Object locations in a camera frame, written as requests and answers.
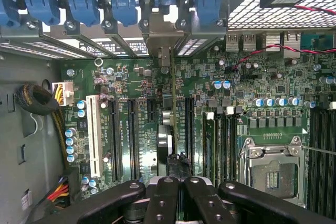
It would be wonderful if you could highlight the black empty RAM slot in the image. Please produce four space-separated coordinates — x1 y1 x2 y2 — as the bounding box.
217 108 226 183
318 108 328 217
225 107 232 183
308 108 319 217
231 107 238 183
327 108 336 217

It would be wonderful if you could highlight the long black expansion slot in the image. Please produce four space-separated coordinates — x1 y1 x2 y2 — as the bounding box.
184 97 196 177
127 98 140 182
108 99 123 183

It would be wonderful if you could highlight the CPU socket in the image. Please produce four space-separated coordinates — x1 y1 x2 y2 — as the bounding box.
240 136 307 200

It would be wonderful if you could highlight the short black expansion slot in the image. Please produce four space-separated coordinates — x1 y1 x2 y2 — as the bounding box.
146 98 156 123

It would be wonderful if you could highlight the white expansion slot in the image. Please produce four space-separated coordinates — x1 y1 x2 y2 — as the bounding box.
86 94 102 178

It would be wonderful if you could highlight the silver socket locking lever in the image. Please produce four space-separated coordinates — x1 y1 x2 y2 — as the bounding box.
300 144 336 156

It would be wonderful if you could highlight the green motherboard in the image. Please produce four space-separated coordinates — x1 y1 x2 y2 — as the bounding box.
59 48 336 209

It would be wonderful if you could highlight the white power connector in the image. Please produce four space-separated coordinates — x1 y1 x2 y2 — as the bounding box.
51 81 74 106

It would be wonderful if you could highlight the open black PC case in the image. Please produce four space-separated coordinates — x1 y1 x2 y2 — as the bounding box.
0 0 336 224

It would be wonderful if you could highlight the perforated expansion slot cover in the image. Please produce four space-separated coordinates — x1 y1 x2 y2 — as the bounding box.
174 14 228 57
0 31 64 60
25 20 90 59

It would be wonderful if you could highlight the silver USB port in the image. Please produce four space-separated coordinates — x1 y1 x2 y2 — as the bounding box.
243 34 257 51
225 34 240 51

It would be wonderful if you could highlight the silver rear port housing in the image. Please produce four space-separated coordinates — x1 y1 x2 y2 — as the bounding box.
265 31 283 51
283 31 301 59

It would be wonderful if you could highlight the blue slot retention clip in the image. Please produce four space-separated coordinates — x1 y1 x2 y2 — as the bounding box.
67 0 100 27
195 0 223 27
0 0 20 27
110 0 139 27
25 0 61 25

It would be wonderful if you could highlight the coloured wire bundle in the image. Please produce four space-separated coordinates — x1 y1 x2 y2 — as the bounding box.
34 174 71 209

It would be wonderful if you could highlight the white wire loop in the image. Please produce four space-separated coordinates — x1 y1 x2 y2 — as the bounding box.
30 113 44 133

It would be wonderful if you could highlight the black sleeved power cable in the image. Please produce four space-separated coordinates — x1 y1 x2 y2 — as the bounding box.
15 83 69 167

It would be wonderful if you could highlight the red black twisted wire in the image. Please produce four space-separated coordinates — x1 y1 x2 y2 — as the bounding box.
230 5 336 80

